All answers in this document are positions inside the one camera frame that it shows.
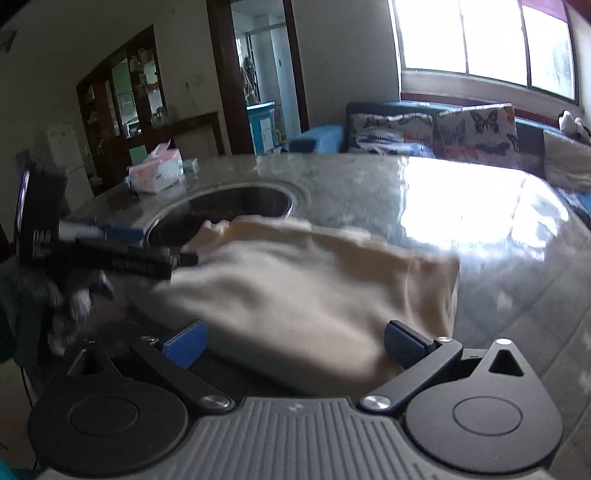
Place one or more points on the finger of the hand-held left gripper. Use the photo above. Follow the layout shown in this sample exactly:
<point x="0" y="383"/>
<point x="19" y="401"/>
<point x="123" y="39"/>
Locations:
<point x="117" y="232"/>
<point x="138" y="263"/>

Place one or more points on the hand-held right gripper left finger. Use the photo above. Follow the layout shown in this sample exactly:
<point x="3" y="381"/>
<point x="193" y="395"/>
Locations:
<point x="187" y="342"/>

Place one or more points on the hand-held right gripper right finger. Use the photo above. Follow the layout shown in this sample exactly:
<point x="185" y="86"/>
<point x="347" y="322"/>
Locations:
<point x="404" y="344"/>

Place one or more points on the cream garment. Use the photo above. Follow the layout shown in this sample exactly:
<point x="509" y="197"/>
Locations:
<point x="300" y="295"/>

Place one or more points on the person's left hand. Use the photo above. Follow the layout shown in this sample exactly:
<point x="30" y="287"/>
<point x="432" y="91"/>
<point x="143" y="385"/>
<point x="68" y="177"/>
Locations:
<point x="81" y="304"/>

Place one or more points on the white refrigerator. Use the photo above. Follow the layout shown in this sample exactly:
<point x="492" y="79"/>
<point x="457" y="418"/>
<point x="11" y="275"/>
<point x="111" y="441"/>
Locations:
<point x="67" y="157"/>

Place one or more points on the pink tissue pack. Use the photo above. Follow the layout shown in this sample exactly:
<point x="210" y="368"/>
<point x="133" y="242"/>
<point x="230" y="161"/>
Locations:
<point x="157" y="170"/>

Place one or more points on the round recessed table cooker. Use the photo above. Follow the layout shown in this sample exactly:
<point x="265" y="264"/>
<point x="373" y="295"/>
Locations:
<point x="240" y="203"/>

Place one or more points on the dark wooden display cabinet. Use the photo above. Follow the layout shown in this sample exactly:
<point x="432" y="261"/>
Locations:
<point x="134" y="101"/>

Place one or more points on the light blue cabinet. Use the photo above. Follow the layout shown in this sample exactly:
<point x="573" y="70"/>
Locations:
<point x="262" y="129"/>

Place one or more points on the small butterfly print pillow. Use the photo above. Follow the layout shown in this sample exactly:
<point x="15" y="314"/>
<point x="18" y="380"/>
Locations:
<point x="392" y="134"/>

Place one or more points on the blue corner sofa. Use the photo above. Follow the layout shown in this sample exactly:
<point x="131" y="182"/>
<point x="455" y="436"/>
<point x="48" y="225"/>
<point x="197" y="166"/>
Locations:
<point x="318" y="138"/>

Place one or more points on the large butterfly print pillow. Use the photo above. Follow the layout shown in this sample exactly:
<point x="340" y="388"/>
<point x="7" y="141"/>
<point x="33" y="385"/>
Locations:
<point x="478" y="134"/>

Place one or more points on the grey pillow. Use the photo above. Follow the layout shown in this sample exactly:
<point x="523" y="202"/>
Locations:
<point x="570" y="161"/>

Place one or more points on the panda plush toy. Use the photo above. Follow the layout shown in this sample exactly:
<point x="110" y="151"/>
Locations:
<point x="572" y="123"/>

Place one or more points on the window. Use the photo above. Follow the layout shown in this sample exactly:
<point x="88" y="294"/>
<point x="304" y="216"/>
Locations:
<point x="485" y="41"/>

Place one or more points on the dark wooden door frame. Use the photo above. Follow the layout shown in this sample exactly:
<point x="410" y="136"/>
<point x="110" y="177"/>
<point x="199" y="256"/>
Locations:
<point x="221" y="78"/>

